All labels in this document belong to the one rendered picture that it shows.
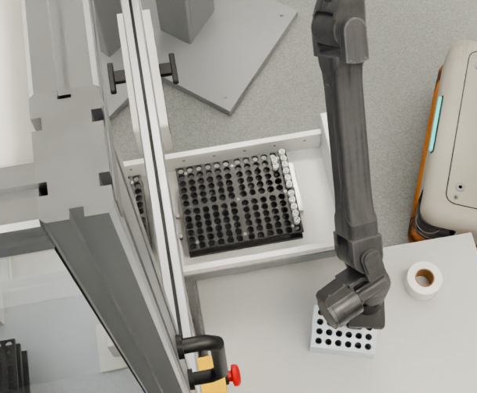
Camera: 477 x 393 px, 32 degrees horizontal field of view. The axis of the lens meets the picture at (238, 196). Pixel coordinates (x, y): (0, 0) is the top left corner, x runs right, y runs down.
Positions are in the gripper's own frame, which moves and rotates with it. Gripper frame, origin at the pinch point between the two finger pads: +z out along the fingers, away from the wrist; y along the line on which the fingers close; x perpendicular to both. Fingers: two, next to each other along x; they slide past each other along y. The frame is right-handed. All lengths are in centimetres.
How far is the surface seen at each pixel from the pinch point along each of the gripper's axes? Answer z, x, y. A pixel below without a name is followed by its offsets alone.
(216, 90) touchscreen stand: 76, -34, -98
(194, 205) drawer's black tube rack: -8.9, -32.6, -18.2
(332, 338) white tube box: 1.5, -5.3, 4.5
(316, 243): -8.4, -9.0, -11.2
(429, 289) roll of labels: 0.8, 13.8, -5.8
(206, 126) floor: 80, -37, -86
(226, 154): -6.6, -27.0, -30.9
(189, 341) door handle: -72, -27, 26
